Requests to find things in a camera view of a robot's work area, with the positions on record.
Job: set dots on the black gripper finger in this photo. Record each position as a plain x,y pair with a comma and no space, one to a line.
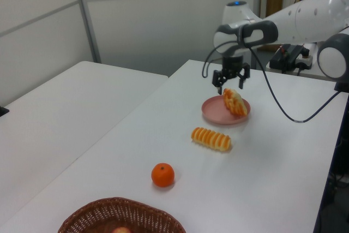
245,73
219,78

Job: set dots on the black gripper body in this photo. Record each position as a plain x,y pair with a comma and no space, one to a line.
232,66

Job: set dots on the braided toy bread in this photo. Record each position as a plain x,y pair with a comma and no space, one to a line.
235,103

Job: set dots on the striped toy bread roll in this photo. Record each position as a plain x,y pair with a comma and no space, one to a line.
211,138

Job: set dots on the orange toy tangerine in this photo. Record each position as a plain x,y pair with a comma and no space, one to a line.
162,175

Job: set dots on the red toy apple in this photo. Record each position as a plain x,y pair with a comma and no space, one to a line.
121,230

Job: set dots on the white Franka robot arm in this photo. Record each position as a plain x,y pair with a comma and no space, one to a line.
308,17

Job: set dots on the pink plate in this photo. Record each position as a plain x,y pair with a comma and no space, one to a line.
214,111

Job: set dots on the brown woven basket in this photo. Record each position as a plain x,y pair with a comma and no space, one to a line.
90,216

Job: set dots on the white side table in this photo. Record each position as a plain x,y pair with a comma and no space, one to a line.
68,107

